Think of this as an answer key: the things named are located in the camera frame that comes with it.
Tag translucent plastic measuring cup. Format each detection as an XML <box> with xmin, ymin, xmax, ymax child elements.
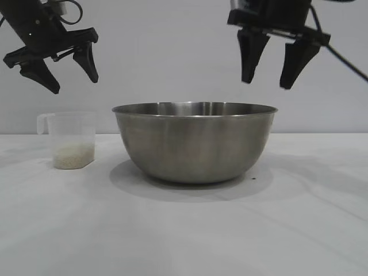
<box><xmin>36</xmin><ymin>111</ymin><xmax>97</xmax><ymax>170</ymax></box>

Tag white rice grains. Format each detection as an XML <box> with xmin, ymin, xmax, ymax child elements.
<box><xmin>53</xmin><ymin>143</ymin><xmax>95</xmax><ymax>170</ymax></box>

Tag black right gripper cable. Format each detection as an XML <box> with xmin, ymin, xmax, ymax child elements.
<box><xmin>308</xmin><ymin>5</ymin><xmax>368</xmax><ymax>82</ymax></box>

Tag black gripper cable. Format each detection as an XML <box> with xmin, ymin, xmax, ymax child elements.
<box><xmin>308</xmin><ymin>5</ymin><xmax>368</xmax><ymax>82</ymax></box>
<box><xmin>59</xmin><ymin>0</ymin><xmax>84</xmax><ymax>25</ymax></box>

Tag stainless steel mixing bowl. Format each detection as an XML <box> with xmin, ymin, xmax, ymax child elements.
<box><xmin>111</xmin><ymin>101</ymin><xmax>279</xmax><ymax>185</ymax></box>

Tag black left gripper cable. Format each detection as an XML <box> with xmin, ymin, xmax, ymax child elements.
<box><xmin>59</xmin><ymin>0</ymin><xmax>84</xmax><ymax>25</ymax></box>

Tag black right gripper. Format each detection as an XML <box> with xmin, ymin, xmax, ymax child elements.
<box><xmin>227</xmin><ymin>0</ymin><xmax>331</xmax><ymax>90</ymax></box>

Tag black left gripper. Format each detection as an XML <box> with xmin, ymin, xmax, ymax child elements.
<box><xmin>0</xmin><ymin>0</ymin><xmax>99</xmax><ymax>95</ymax></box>

